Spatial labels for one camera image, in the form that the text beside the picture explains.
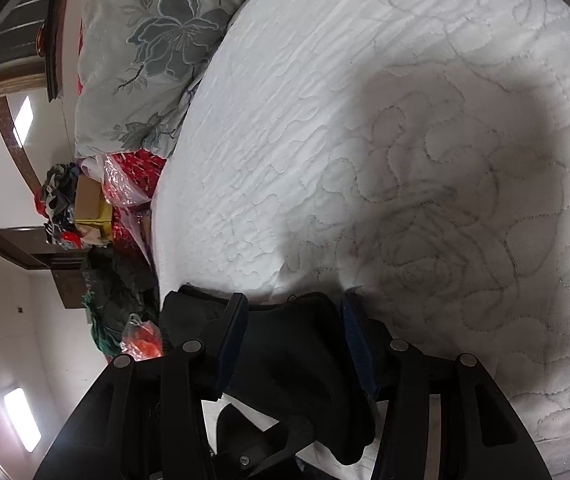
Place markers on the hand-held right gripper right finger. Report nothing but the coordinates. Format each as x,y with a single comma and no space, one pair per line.
360,350

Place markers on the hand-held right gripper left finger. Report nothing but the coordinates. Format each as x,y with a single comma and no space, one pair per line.
230,345

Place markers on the black pants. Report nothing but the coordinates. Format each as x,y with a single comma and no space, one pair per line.
290,360

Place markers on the orange plastic bag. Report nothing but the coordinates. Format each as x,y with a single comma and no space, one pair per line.
142,342

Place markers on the dark green cloth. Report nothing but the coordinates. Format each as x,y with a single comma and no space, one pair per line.
115,280

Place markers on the clear plastic bag red contents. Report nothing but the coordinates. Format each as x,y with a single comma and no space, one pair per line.
120,185

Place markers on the cardboard box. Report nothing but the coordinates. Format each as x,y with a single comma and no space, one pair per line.
90,197

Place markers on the white quilted bed cover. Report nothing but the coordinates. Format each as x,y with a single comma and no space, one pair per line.
365,135

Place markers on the ceiling light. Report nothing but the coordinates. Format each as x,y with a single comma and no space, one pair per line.
22,120
21,417

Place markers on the dark wooden cabinet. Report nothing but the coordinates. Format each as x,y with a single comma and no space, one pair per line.
25,247

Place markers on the pile of mixed clothes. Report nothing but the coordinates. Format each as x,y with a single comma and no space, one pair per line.
57,190

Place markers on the grey floral pillow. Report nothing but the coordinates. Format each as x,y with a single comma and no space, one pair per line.
165,60

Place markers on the dark wooden headboard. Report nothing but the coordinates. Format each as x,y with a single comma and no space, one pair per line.
15,10

